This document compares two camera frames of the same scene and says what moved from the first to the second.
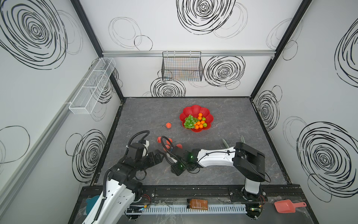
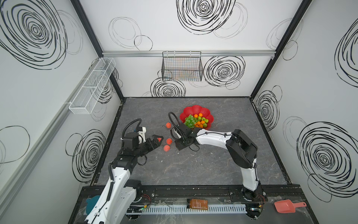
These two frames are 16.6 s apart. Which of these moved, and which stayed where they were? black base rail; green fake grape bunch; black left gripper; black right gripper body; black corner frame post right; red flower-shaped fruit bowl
Moved: black left gripper; black right gripper body
Stayed: red flower-shaped fruit bowl; black base rail; green fake grape bunch; black corner frame post right
